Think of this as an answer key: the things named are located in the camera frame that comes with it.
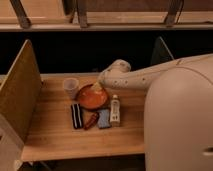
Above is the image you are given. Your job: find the translucent plastic cup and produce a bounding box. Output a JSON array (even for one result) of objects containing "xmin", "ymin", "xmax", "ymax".
[{"xmin": 63, "ymin": 78, "xmax": 79, "ymax": 100}]

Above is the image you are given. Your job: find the red brown small object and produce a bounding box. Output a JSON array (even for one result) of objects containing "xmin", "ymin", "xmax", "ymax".
[{"xmin": 84, "ymin": 113, "xmax": 99, "ymax": 130}]

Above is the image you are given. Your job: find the blue sponge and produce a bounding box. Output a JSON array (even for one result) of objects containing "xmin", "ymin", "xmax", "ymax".
[{"xmin": 98, "ymin": 109, "xmax": 110, "ymax": 129}]

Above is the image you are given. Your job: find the orange ceramic bowl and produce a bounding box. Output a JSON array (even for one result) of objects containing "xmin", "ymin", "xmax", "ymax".
[{"xmin": 76, "ymin": 84, "xmax": 109, "ymax": 110}]

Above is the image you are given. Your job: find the black white striped cloth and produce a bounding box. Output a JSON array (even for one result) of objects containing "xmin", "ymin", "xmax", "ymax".
[{"xmin": 71, "ymin": 103, "xmax": 84, "ymax": 129}]

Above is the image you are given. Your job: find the wooden side panel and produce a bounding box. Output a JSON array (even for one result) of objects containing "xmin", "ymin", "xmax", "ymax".
[{"xmin": 0, "ymin": 39, "xmax": 43, "ymax": 171}]

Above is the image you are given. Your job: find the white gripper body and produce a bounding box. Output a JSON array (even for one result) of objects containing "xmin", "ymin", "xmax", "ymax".
[{"xmin": 99, "ymin": 59, "xmax": 131, "ymax": 80}]

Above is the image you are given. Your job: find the white plastic bottle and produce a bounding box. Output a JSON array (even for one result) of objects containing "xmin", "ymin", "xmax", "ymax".
[{"xmin": 110, "ymin": 94, "xmax": 120, "ymax": 126}]

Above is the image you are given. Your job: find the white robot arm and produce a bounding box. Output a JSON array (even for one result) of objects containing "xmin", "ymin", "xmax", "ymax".
[{"xmin": 98, "ymin": 53, "xmax": 213, "ymax": 171}]

